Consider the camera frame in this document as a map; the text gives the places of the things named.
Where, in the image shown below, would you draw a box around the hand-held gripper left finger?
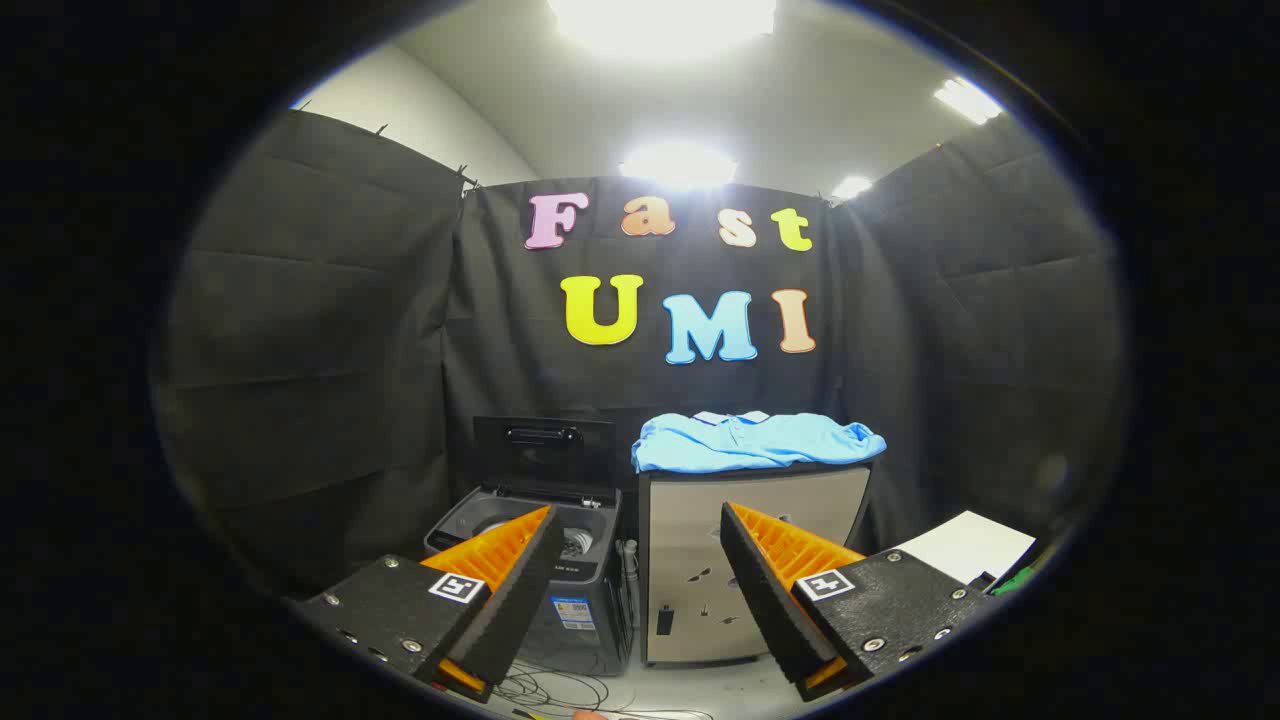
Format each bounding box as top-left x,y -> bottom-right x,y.
285,505 -> 568,704

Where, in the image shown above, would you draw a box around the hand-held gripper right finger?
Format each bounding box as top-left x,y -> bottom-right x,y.
720,502 -> 1001,703

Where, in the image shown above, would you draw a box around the light blue polo shirt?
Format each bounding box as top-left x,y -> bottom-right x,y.
631,410 -> 888,475

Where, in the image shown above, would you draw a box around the beige cabinet with dark top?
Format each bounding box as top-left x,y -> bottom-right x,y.
637,460 -> 874,668

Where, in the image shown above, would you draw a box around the black backdrop cloth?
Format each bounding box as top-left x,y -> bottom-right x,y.
150,108 -> 1131,601

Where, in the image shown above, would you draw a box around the round ceiling light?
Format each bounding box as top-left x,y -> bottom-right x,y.
618,142 -> 741,191

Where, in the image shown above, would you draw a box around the rectangular ceiling light panel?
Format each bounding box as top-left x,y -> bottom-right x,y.
933,78 -> 1004,125

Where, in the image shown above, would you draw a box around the large ceiling light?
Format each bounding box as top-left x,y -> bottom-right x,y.
548,0 -> 778,56

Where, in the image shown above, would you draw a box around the thin floor cables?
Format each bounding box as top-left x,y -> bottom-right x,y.
490,665 -> 716,720

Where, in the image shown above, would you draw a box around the grey drain hose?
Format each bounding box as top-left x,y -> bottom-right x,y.
618,538 -> 641,631

